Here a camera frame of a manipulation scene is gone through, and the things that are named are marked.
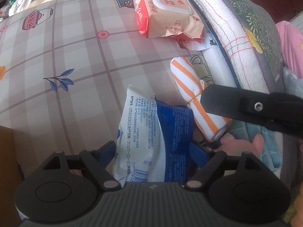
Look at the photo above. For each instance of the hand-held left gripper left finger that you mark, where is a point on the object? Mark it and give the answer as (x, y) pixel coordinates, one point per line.
(106, 151)

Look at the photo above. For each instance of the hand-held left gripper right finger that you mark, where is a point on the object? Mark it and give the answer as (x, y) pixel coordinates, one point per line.
(198, 155)

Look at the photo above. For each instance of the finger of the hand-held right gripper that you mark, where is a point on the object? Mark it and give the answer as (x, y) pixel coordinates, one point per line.
(227, 101)

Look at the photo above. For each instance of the blue white packet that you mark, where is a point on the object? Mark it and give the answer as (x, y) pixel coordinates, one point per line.
(142, 134)

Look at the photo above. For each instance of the orange striped towel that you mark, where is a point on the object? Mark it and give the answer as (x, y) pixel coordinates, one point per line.
(187, 80)

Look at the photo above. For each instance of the brown cardboard box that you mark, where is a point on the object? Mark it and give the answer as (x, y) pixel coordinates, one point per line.
(7, 170)

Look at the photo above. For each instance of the white rolled paper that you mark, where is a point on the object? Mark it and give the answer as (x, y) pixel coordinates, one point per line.
(215, 61)

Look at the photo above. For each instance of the white checked towel blanket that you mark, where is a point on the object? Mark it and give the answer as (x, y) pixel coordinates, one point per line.
(227, 28)

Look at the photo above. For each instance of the red wet wipes pack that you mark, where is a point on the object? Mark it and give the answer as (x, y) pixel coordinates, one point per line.
(161, 21)

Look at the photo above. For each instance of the checked printed tablecloth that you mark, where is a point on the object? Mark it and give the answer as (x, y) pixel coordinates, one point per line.
(71, 52)

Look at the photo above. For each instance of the dark red wooden cabinet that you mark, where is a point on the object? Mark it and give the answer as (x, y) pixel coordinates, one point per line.
(279, 2)

